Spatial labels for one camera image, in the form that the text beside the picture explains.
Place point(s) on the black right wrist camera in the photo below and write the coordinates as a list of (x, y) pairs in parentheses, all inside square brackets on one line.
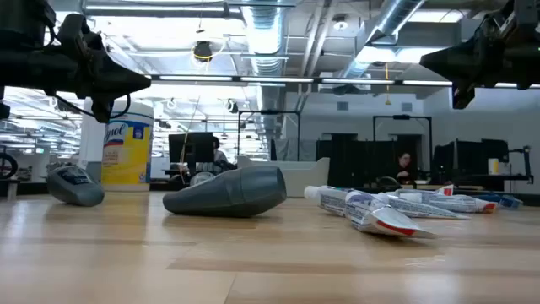
[(498, 27)]

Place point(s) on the black gantry frame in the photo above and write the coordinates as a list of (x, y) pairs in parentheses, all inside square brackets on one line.
[(270, 112), (401, 117)]

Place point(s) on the silver ventilation duct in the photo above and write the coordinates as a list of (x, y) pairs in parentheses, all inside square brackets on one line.
[(396, 12), (266, 34)]

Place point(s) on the Lysol wipes canister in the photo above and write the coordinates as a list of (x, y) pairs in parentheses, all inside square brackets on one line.
[(126, 156)]

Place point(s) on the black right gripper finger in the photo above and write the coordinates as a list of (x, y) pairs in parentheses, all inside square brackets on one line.
[(460, 72), (460, 52)]

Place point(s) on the black monitor row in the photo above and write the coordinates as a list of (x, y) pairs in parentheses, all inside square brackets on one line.
[(472, 158)]

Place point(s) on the long ceiling light bar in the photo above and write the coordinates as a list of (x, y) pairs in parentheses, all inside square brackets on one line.
[(274, 79)]

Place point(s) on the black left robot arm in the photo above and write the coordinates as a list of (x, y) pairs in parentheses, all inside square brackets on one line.
[(21, 67)]

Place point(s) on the black wheel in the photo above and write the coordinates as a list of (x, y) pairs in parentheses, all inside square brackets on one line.
[(15, 165)]

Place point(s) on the black partition panel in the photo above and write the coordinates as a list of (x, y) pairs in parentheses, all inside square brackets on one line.
[(358, 164)]

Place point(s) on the black arched bracket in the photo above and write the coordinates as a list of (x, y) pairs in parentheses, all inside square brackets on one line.
[(388, 183)]

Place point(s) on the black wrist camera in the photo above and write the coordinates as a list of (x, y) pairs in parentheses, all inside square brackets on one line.
[(498, 27), (78, 34)]

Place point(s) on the person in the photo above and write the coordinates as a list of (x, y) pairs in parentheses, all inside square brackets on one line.
[(404, 166), (218, 156)]

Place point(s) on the black computer monitor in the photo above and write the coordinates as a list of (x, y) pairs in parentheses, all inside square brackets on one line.
[(190, 145)]

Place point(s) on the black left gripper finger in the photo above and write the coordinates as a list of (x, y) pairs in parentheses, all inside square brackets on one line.
[(111, 65), (114, 86)]

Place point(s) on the black upright stand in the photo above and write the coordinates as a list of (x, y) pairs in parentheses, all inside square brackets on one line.
[(526, 164)]

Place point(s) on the light grey plastic bin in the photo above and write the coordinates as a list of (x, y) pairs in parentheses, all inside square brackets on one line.
[(304, 175)]

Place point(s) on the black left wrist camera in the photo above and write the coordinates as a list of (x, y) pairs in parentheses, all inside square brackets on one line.
[(78, 34)]

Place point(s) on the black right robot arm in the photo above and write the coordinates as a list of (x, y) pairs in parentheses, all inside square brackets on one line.
[(532, 63)]

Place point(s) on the white travel toothpaste tube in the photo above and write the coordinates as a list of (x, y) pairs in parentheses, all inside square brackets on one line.
[(329, 200), (460, 203), (422, 209), (446, 190), (379, 221)]

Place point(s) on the black round ceiling device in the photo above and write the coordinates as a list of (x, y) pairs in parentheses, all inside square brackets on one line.
[(202, 50)]

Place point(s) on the black aluminium table frame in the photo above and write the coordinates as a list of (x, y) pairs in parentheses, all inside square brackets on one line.
[(158, 186)]

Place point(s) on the small white canister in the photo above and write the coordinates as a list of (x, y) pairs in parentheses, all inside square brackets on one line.
[(493, 166)]

